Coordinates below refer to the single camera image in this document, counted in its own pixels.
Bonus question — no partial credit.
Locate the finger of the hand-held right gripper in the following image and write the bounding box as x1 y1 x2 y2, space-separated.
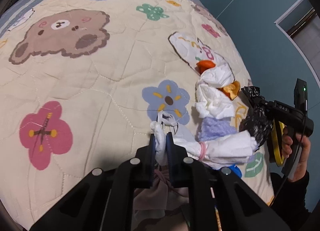
253 96 275 112

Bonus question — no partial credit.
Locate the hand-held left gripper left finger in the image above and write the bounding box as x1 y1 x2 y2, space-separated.
30 134 157 231

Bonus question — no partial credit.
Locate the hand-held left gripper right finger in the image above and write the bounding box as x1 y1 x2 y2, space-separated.
166 132 290 231

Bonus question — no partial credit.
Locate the white face mask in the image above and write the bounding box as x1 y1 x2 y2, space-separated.
150 111 179 167

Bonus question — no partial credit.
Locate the black plastic bag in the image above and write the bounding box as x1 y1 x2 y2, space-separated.
239 86 274 148

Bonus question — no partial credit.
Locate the large curled orange peel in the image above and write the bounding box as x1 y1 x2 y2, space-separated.
219 82 241 101

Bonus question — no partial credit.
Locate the blue plastic bag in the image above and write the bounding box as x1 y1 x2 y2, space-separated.
229 165 242 179

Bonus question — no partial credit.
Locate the person's right forearm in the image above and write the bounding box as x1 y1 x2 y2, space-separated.
287 171 312 214

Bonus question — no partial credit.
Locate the person's right hand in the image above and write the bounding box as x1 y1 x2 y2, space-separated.
282 134 311 183

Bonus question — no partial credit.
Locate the white tissue bundle pink band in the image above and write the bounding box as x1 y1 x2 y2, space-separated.
174 126 259 170

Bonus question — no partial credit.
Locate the lavender knitted cloth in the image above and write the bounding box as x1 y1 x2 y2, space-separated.
196 117 237 143

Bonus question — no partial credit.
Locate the white crumpled tissue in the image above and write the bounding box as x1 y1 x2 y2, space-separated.
200 67 232 89
192 82 237 120

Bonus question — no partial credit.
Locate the cream printed blanket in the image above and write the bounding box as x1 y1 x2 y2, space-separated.
0 0 275 231

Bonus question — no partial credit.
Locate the person's dark jacket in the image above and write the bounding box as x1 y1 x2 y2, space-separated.
269 171 310 231

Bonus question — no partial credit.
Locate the white door frame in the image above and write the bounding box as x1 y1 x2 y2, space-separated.
274 0 320 72

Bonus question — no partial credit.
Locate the thin white cord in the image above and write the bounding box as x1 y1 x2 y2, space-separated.
217 0 264 20

